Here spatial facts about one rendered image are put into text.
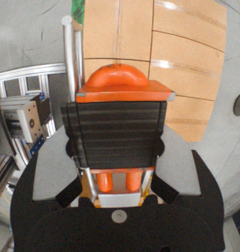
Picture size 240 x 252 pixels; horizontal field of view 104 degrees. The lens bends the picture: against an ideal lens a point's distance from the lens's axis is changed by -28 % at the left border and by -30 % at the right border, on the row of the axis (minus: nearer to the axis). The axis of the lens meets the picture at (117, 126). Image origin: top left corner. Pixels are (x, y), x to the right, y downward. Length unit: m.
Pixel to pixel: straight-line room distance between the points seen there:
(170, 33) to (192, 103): 0.52
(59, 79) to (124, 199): 1.14
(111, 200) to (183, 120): 0.92
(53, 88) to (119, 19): 0.82
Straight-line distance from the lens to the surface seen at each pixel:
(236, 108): 2.36
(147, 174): 1.25
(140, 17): 0.85
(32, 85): 1.38
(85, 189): 0.88
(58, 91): 1.26
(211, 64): 1.06
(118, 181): 0.20
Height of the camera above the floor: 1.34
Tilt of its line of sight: 60 degrees down
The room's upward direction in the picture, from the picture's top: 175 degrees clockwise
